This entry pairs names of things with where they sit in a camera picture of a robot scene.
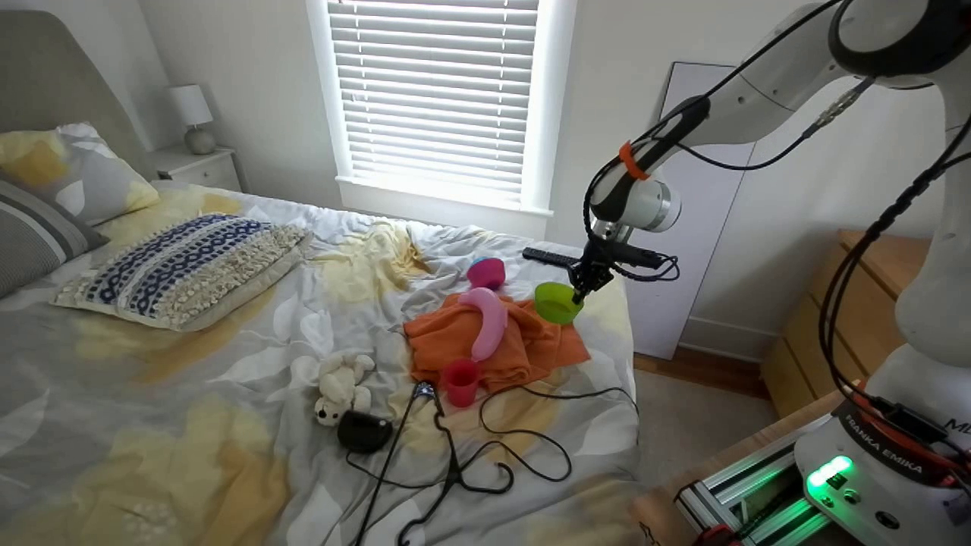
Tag black round object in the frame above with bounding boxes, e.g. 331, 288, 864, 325
337, 414, 395, 454

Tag white nightstand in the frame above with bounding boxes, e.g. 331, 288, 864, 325
150, 150, 241, 191

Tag grey striped pillow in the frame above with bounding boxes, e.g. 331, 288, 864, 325
0, 179, 105, 297

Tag white window blinds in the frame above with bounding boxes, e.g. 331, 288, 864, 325
326, 0, 541, 205

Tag blue white patterned pillow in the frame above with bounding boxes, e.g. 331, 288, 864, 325
56, 217, 307, 331

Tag white plush toy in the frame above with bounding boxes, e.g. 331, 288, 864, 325
294, 348, 375, 427

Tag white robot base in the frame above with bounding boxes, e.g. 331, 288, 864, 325
795, 342, 971, 546

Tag orange cloth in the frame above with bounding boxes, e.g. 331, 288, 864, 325
404, 294, 588, 393

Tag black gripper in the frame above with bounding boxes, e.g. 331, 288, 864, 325
568, 239, 612, 304

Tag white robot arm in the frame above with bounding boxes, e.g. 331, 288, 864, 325
570, 0, 971, 302

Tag black cable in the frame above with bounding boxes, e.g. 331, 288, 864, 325
343, 379, 643, 546

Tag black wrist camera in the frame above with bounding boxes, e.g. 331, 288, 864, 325
522, 245, 680, 282

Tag white yellow floral bedspread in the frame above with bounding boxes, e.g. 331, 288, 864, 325
0, 187, 643, 546

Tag grey upholstered headboard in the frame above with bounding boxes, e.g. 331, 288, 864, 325
0, 11, 154, 179

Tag red plastic cup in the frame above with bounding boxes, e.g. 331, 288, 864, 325
442, 358, 480, 407

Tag white table lamp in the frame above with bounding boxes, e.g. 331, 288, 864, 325
171, 85, 220, 156

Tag white panel board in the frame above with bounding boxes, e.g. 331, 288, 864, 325
617, 57, 771, 363

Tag grey yellow pillow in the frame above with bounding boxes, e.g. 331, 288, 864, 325
0, 126, 159, 225

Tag wooden dresser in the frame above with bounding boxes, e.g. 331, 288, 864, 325
761, 232, 928, 415

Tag magenta plastic cup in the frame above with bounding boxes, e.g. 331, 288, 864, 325
466, 258, 507, 291

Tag pink curved plastic toy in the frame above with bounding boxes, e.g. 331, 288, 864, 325
462, 288, 507, 360

